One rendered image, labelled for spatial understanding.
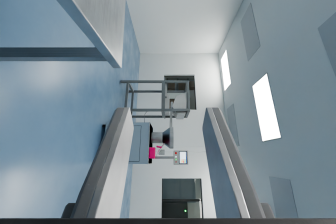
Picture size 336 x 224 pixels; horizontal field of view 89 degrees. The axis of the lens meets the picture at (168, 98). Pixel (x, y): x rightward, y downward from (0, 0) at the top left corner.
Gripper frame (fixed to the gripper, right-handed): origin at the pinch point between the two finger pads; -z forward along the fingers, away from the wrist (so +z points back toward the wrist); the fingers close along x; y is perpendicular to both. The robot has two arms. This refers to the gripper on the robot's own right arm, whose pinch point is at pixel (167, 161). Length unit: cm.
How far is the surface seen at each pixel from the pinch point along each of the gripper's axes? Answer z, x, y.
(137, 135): -161, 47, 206
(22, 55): -54, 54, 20
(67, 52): -55, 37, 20
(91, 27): -38.6, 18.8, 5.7
